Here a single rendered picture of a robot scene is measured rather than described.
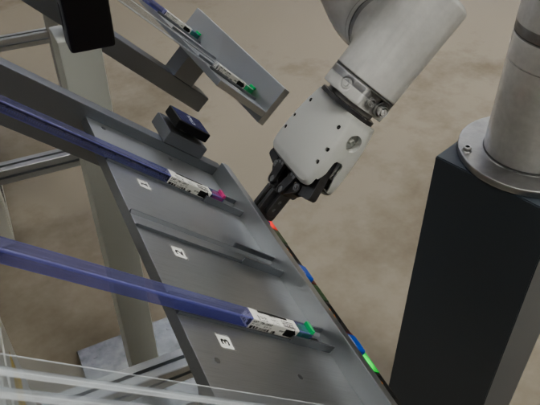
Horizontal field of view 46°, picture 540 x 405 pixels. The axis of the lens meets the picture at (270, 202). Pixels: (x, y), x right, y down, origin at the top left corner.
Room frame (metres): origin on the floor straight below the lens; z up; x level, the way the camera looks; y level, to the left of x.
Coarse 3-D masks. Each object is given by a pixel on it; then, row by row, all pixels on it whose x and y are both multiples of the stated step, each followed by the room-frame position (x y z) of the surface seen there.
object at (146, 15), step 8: (120, 0) 0.78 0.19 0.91; (128, 0) 0.78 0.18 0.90; (136, 8) 0.78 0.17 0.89; (144, 8) 0.80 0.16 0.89; (144, 16) 0.79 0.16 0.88; (152, 16) 0.79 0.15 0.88; (152, 24) 0.79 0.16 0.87; (160, 24) 0.80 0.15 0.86; (168, 32) 0.80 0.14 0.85; (176, 32) 0.81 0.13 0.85; (176, 40) 0.81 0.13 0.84; (184, 40) 0.81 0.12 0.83; (192, 48) 0.82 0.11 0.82; (200, 56) 0.82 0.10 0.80; (208, 56) 0.83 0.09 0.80; (208, 64) 0.83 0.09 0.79; (216, 64) 0.83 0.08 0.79; (248, 88) 0.86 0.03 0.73
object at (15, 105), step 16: (0, 96) 0.49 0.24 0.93; (16, 112) 0.49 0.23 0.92; (32, 112) 0.50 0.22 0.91; (48, 128) 0.50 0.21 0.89; (64, 128) 0.50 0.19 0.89; (80, 144) 0.51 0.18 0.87; (96, 144) 0.51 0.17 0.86; (128, 160) 0.53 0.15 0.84; (144, 160) 0.54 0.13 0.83; (160, 176) 0.54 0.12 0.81
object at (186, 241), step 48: (144, 144) 0.62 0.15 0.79; (144, 192) 0.49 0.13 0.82; (144, 240) 0.40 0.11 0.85; (192, 240) 0.44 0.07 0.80; (240, 240) 0.51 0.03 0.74; (192, 288) 0.36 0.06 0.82; (240, 288) 0.40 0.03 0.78; (192, 336) 0.30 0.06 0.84; (240, 336) 0.33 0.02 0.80; (240, 384) 0.27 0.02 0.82; (288, 384) 0.29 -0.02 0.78; (336, 384) 0.33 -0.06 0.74
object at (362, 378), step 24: (240, 192) 0.60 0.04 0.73; (240, 216) 0.57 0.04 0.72; (264, 240) 0.52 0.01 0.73; (288, 264) 0.48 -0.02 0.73; (288, 288) 0.45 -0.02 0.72; (312, 288) 0.44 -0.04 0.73; (312, 312) 0.42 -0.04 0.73; (336, 336) 0.38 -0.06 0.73; (336, 360) 0.36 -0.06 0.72; (360, 360) 0.35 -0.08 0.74; (360, 384) 0.33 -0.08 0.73
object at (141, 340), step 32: (64, 64) 0.82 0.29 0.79; (96, 64) 0.84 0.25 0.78; (96, 96) 0.84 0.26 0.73; (96, 192) 0.82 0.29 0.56; (96, 224) 0.84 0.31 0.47; (128, 256) 0.84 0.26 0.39; (128, 320) 0.82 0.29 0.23; (160, 320) 1.00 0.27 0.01; (96, 352) 0.91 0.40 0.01; (128, 352) 0.83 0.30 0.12; (160, 352) 0.91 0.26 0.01
